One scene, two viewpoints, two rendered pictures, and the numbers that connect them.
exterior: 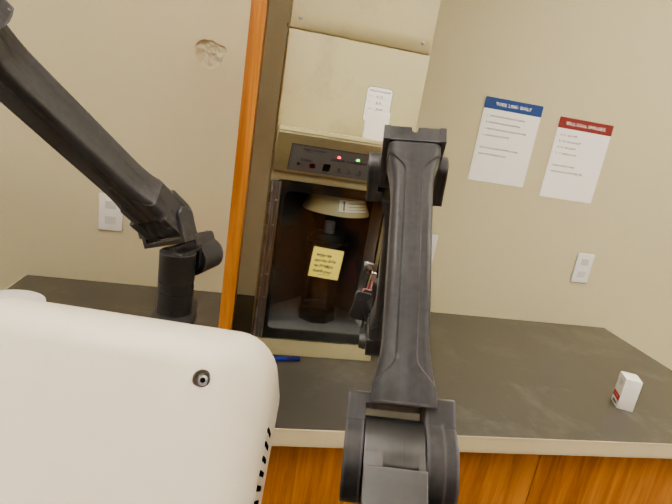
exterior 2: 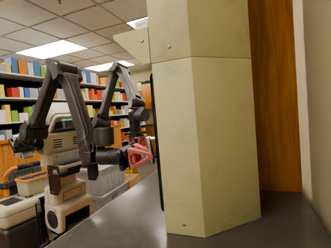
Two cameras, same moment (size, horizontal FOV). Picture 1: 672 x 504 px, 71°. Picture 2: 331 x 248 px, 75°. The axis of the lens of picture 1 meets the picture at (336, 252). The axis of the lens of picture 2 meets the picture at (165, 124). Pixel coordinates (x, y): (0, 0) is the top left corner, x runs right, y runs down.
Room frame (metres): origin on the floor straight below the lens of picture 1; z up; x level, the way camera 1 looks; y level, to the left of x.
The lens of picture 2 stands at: (1.48, -0.62, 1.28)
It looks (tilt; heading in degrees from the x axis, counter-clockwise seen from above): 3 degrees down; 123
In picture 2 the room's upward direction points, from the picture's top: 5 degrees counter-clockwise
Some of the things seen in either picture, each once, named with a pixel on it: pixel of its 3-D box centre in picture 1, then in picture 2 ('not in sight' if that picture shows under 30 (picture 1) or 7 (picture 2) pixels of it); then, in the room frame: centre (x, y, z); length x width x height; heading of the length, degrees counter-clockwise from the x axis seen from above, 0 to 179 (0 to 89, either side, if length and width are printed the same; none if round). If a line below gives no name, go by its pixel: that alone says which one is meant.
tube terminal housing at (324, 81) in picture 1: (327, 203); (210, 93); (1.23, 0.04, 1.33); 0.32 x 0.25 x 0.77; 101
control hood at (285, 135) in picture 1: (347, 159); (154, 60); (1.05, 0.01, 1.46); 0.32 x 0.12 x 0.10; 101
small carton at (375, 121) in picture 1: (375, 125); (146, 32); (1.06, -0.04, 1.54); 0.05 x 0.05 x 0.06; 0
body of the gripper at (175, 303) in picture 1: (174, 300); (135, 128); (0.72, 0.25, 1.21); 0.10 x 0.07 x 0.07; 12
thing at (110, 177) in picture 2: not in sight; (103, 175); (-0.85, 1.32, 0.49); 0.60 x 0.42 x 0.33; 101
